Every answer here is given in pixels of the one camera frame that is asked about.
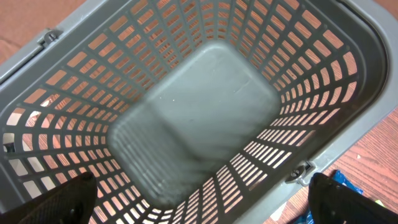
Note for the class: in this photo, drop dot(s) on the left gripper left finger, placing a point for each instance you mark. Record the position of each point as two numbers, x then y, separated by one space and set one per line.
70 202

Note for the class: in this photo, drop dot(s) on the blue snack packet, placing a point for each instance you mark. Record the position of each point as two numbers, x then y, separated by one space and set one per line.
337 175

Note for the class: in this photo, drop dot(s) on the white tube with gold cap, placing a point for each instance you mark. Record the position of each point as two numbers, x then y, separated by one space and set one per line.
278 213

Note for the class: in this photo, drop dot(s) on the green clear snack bag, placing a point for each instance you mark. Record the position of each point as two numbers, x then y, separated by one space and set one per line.
379 203

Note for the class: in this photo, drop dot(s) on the grey plastic mesh basket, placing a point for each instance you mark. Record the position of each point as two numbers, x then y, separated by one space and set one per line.
193 111

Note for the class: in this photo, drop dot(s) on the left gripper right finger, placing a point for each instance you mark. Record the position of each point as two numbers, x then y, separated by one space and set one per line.
332 202

